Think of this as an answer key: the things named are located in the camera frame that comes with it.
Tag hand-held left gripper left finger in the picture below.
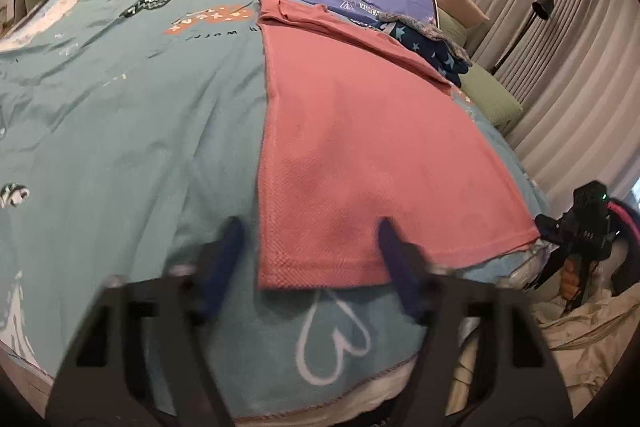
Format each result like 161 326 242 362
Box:
47 216 247 427

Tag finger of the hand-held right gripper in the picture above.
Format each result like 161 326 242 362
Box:
534 214 566 244

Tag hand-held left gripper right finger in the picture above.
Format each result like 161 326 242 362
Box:
376 217 574 427

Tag pink long-sleeve shirt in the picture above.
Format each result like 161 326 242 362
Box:
256 0 542 292

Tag person's right hand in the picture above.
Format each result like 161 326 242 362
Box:
559 257 586 304

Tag white duvet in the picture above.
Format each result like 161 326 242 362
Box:
450 252 640 427

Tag green pillow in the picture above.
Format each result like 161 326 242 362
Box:
437 9 468 50
457 64 524 135

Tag beige curtain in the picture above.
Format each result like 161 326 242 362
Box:
470 0 640 208

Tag teal printed blanket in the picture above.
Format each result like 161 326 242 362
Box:
0 0 551 425

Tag folded navy star-print garment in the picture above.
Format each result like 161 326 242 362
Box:
375 21 473 88

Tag black floor lamp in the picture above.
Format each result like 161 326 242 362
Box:
489 0 555 76

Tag folded floral garment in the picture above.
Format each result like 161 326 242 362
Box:
377 9 471 60

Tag beige pillow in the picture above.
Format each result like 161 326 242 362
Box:
436 0 491 25

